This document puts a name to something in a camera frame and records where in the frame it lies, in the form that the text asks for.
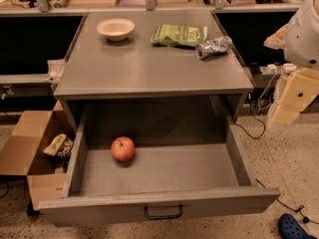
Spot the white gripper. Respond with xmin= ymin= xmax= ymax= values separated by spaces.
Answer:
xmin=263 ymin=0 xmax=319 ymax=125

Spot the red apple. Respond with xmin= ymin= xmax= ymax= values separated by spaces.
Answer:
xmin=111 ymin=136 xmax=136 ymax=161

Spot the open grey drawer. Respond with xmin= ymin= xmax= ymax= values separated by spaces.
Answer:
xmin=39 ymin=97 xmax=280 ymax=226

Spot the grey cabinet counter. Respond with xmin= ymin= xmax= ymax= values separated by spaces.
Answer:
xmin=54 ymin=8 xmax=253 ymax=116

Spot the white power strip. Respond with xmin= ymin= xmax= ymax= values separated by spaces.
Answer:
xmin=266 ymin=63 xmax=297 ymax=75

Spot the crushed silver can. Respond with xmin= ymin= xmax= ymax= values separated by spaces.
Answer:
xmin=195 ymin=36 xmax=232 ymax=60

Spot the green chip bag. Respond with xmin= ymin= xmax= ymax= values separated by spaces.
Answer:
xmin=151 ymin=24 xmax=207 ymax=48

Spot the blue clog shoe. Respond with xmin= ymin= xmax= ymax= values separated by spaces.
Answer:
xmin=278 ymin=213 xmax=317 ymax=239

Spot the white bowl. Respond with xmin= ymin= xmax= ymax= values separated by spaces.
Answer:
xmin=97 ymin=18 xmax=135 ymax=42

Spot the snack bag in box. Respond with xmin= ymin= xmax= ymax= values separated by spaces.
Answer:
xmin=43 ymin=133 xmax=74 ymax=158

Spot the cardboard box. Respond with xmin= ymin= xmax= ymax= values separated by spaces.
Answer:
xmin=0 ymin=102 xmax=75 ymax=211

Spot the black floor cable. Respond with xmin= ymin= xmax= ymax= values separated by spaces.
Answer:
xmin=255 ymin=177 xmax=319 ymax=226

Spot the black drawer handle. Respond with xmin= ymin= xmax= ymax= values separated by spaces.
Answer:
xmin=144 ymin=204 xmax=183 ymax=220

